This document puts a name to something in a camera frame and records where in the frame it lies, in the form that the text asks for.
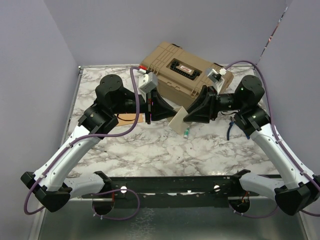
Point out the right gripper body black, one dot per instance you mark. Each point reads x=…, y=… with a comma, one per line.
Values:
x=215, y=101

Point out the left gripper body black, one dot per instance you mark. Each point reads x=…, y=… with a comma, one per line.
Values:
x=148, y=107

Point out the brown paper envelope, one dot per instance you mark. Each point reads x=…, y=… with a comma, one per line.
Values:
x=125, y=119

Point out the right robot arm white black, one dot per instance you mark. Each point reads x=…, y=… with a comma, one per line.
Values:
x=299, y=186

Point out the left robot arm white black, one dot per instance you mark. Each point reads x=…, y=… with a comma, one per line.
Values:
x=114, y=113

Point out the green white glue stick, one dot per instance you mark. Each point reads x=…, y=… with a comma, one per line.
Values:
x=186, y=133

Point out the tan plastic tool case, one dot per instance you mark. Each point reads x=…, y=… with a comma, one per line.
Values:
x=180, y=74

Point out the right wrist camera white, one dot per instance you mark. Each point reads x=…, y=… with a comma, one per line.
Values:
x=217, y=78

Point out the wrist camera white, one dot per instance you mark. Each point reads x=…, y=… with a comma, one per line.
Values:
x=217, y=78
x=147, y=82

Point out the blue handled pliers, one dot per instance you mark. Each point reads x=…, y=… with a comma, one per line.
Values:
x=231, y=124

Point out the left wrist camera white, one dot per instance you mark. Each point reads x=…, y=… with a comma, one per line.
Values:
x=147, y=82

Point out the black mounting base rail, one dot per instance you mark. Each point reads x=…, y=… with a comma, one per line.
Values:
x=168, y=192

